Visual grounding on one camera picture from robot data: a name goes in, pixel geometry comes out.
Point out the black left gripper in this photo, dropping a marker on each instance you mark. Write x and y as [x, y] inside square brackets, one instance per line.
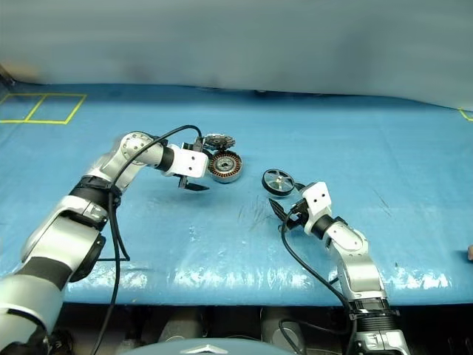
[182, 182]

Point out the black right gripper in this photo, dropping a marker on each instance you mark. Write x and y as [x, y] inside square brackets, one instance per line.
[297, 214]

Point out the silver notched motor lid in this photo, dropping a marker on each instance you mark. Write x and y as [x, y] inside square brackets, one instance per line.
[220, 141]

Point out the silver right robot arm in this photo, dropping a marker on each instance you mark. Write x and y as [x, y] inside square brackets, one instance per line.
[356, 266]

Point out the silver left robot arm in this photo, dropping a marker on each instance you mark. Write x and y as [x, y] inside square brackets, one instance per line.
[48, 240]

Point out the black spoked rotor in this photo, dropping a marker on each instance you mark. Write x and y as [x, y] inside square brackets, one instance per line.
[278, 182]

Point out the silver motor housing with stator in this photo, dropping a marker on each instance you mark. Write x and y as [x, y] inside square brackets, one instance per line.
[225, 166]

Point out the person's bare hand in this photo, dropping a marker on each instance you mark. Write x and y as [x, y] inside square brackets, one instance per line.
[470, 252]

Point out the blue table cover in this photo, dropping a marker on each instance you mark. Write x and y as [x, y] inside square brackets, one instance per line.
[332, 148]

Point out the grey rounded shape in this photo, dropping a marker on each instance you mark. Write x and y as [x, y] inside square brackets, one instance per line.
[273, 325]
[181, 325]

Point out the blue-grey dome with silver emblem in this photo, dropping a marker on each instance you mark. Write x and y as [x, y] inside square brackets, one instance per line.
[166, 349]

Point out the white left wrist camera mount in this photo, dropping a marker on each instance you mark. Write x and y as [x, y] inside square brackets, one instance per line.
[190, 162]

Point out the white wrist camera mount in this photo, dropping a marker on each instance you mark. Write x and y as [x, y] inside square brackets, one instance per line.
[190, 162]
[318, 197]

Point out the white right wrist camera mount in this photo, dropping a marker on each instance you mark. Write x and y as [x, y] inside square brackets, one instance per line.
[318, 197]

